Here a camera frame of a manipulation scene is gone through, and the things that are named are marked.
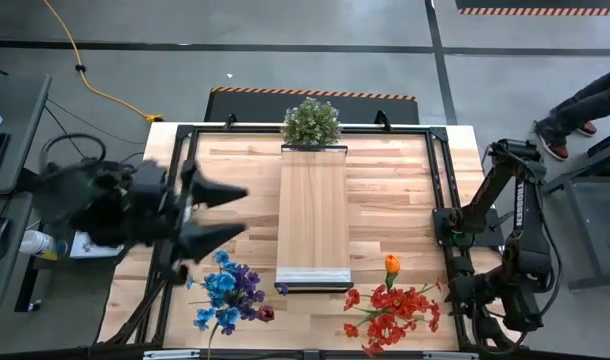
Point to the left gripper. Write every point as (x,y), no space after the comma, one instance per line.
(160,210)

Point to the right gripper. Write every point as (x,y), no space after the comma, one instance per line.
(515,302)

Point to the small red artificial flower bunch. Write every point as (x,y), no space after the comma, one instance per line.
(415,302)

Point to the blue artificial flower bunch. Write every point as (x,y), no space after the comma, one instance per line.
(224,281)

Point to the purple artificial flower bunch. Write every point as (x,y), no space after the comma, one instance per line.
(250,287)

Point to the large red artificial flower bunch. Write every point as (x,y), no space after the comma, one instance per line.
(385,332)

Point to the orange artificial tulip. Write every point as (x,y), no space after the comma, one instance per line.
(392,263)

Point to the dark red artificial tulip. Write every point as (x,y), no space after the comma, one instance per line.
(266,314)

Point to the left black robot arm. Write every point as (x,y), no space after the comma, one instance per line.
(75,195)

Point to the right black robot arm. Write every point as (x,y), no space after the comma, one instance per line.
(530,225)

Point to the black clamp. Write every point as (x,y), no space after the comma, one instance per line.
(230,121)
(383,120)

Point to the white box with logo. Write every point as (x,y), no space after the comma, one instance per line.
(97,250)

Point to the potted green bushy plant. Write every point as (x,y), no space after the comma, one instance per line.
(311,125)

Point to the white plastic bottle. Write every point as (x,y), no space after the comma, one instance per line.
(40,244)

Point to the grey workstation desk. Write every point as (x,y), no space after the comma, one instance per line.
(25,125)

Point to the person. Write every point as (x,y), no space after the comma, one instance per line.
(575,112)

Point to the silver metal bracket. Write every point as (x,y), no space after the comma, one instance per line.
(170,355)
(450,356)

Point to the wooden shelf with black frame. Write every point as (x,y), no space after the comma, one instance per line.
(312,215)

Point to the black metal table frame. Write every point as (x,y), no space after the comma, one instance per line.
(360,130)

